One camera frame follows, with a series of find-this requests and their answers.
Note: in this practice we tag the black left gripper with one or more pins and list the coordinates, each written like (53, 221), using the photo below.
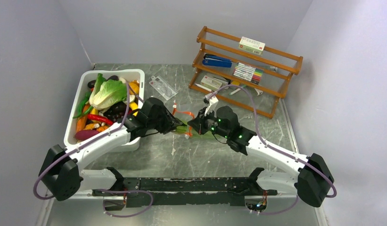
(170, 122)

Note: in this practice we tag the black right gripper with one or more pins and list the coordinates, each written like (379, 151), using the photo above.
(198, 123)

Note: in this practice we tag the clear zip top bag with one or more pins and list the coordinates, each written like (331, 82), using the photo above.
(183, 116)

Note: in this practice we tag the green romaine lettuce leaf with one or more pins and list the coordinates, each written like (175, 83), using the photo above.
(190, 132)

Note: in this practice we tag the red chili pepper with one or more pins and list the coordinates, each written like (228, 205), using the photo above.
(99, 118)

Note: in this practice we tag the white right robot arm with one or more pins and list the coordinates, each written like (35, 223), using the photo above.
(308, 176)

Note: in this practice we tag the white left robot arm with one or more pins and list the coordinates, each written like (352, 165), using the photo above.
(63, 170)

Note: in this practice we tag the yellow banana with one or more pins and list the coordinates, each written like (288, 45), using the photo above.
(133, 108)

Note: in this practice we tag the packaged protractor ruler set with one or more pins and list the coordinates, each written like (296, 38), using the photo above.
(162, 87)

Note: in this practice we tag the green capped marker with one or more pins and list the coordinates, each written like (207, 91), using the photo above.
(237, 90)

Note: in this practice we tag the orange bell pepper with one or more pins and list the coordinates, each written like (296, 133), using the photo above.
(133, 88)

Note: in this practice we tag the dark eggplant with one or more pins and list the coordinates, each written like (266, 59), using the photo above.
(116, 111)

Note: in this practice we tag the white correction tape dispenser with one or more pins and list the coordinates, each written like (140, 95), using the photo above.
(218, 83)

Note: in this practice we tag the yellow sticky note block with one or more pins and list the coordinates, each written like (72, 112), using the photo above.
(234, 84)

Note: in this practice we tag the white marker pen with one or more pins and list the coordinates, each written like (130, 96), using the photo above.
(203, 87)

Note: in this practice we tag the white green box lower shelf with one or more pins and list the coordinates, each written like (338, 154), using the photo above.
(211, 83)

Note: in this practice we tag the white green box shelf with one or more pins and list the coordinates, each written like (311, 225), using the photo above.
(211, 83)
(251, 46)

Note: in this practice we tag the green white cabbage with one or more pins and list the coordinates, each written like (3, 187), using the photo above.
(107, 93)

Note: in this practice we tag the wooden desk shelf rack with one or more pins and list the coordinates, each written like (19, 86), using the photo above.
(265, 70)

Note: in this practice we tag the coloured marker set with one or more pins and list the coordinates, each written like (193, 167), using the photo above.
(248, 73)

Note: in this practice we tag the blue stapler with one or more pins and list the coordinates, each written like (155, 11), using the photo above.
(214, 60)

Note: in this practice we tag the orange carrot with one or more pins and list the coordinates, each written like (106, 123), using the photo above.
(81, 122)

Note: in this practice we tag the purple sweet potato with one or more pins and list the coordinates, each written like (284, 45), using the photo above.
(85, 134)

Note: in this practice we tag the green chili pepper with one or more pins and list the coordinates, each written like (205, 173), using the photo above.
(80, 109)

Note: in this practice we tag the white plastic bin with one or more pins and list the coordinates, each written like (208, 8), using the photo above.
(128, 74)

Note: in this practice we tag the white green box top shelf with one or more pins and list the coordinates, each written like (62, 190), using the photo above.
(251, 46)

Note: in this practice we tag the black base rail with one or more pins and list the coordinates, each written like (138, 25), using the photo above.
(182, 191)

